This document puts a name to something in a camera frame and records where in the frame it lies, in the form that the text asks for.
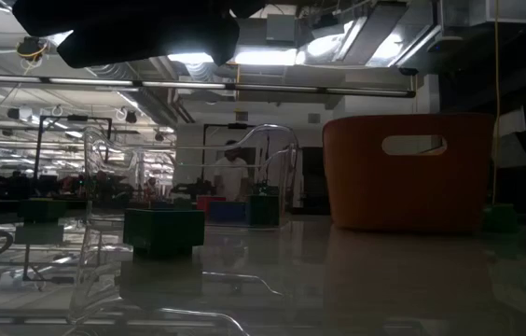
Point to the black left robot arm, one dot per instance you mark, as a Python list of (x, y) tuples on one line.
[(128, 28)]

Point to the long green block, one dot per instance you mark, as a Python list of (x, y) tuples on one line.
[(501, 218)]

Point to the clear plastic bin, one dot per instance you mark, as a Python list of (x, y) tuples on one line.
[(174, 186)]

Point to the ceiling light fixture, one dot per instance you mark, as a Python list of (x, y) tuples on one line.
[(263, 57)]

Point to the person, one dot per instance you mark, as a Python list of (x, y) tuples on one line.
[(231, 177)]

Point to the small red block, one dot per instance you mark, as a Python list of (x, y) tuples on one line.
[(209, 201)]

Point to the orange plastic bin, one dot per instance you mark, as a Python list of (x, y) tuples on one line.
[(361, 186)]

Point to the small green block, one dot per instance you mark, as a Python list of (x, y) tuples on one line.
[(44, 211), (264, 212), (162, 231)]

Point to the black aluminium table frame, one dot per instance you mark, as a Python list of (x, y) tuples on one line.
[(197, 85)]

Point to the metal ceiling duct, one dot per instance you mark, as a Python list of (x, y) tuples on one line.
[(375, 32)]

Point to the small blue block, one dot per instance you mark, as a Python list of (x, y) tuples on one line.
[(228, 214)]

